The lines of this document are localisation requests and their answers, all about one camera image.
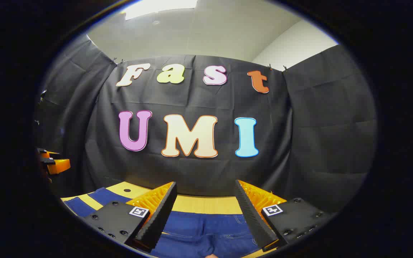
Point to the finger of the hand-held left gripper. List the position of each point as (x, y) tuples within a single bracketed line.
[(60, 166), (48, 154)]

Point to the blue jeans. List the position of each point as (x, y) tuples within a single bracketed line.
[(199, 233)]

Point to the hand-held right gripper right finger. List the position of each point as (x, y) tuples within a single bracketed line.
[(251, 215)]

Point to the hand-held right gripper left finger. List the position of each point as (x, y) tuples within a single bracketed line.
[(160, 218)]

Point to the black backdrop cloth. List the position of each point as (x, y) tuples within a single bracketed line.
[(199, 100)]

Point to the ceiling light panel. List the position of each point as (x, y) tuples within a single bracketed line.
[(160, 8)]

